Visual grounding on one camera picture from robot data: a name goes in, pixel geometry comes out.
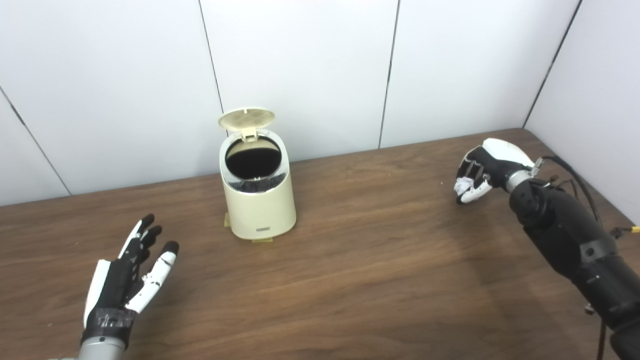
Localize cream-colored bin body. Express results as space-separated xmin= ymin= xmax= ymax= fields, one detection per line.
xmin=219 ymin=129 xmax=297 ymax=241

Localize white paper ball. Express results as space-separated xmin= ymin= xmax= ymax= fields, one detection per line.
xmin=454 ymin=176 xmax=481 ymax=197

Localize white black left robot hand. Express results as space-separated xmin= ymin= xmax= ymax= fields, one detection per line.
xmin=81 ymin=214 xmax=180 ymax=349

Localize cream round bin lid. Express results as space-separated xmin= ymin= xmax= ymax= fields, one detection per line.
xmin=218 ymin=106 xmax=276 ymax=143

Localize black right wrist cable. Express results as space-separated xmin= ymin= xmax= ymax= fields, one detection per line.
xmin=535 ymin=155 xmax=608 ymax=223

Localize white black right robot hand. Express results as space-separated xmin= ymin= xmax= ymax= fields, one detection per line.
xmin=453 ymin=138 xmax=538 ymax=205

